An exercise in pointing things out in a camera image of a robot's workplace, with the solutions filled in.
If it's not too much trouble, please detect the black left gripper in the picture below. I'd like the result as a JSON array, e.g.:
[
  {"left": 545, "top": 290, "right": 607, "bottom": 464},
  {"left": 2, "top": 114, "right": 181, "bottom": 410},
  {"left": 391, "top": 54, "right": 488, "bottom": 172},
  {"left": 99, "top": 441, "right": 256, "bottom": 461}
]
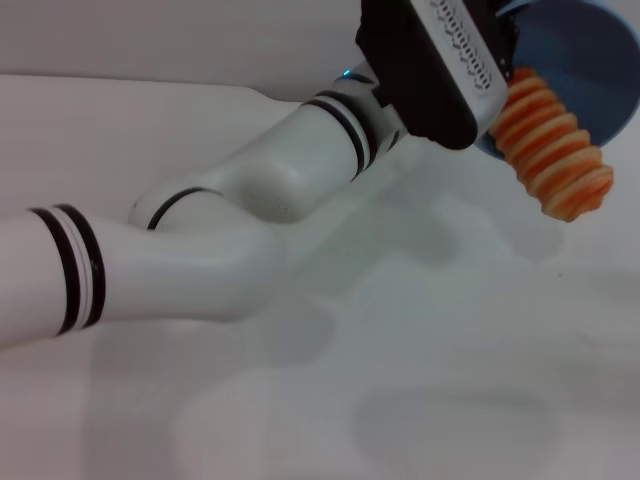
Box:
[{"left": 487, "top": 2, "right": 521, "bottom": 81}]

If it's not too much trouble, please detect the blue bowl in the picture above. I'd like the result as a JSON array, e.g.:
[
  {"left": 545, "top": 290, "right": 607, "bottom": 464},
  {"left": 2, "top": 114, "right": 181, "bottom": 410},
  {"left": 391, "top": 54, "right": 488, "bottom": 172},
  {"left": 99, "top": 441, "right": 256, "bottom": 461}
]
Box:
[{"left": 472, "top": 0, "right": 640, "bottom": 162}]

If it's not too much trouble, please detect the golden brown bread loaf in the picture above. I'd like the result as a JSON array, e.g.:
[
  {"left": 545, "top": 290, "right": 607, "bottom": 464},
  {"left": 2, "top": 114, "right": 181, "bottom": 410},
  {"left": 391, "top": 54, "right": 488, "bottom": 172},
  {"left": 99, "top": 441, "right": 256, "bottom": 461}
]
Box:
[{"left": 487, "top": 67, "right": 615, "bottom": 223}]

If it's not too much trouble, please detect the black white wrist camera box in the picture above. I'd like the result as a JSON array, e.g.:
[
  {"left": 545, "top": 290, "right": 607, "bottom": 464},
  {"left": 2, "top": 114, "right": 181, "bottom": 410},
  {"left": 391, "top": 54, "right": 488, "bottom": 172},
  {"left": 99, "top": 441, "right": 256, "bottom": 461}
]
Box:
[{"left": 353, "top": 0, "right": 512, "bottom": 151}]

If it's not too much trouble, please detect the silver camera mounting bracket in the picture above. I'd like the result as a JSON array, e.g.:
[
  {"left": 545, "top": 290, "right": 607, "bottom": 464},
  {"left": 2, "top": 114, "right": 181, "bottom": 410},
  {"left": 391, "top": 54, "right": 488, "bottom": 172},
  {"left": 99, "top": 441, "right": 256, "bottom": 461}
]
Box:
[{"left": 367, "top": 74, "right": 404, "bottom": 154}]

